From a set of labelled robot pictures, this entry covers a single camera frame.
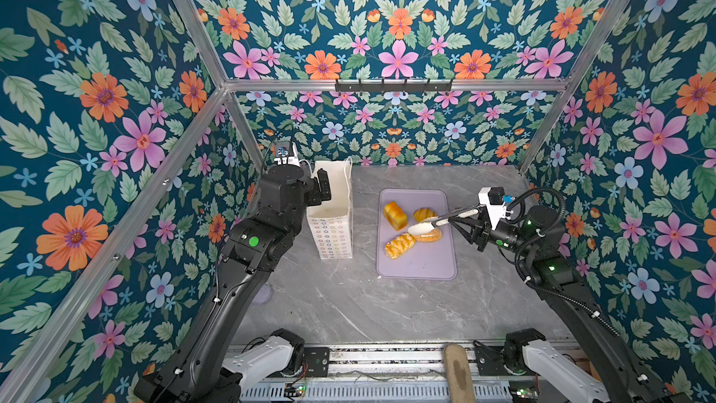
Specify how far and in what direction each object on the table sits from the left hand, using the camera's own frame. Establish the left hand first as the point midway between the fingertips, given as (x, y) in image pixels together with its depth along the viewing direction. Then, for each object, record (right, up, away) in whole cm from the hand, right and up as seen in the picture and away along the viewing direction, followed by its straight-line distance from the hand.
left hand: (306, 172), depth 64 cm
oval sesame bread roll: (+36, -20, +30) cm, 51 cm away
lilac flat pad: (-18, -36, +19) cm, 45 cm away
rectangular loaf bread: (+23, -13, +32) cm, 42 cm away
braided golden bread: (+23, -23, +27) cm, 42 cm away
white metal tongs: (+29, -14, +7) cm, 33 cm away
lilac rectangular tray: (+35, -28, +29) cm, 54 cm away
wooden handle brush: (+37, -52, +5) cm, 64 cm away
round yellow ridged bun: (+33, -12, +36) cm, 51 cm away
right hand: (+37, -9, +4) cm, 39 cm away
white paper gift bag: (+3, -14, +13) cm, 19 cm away
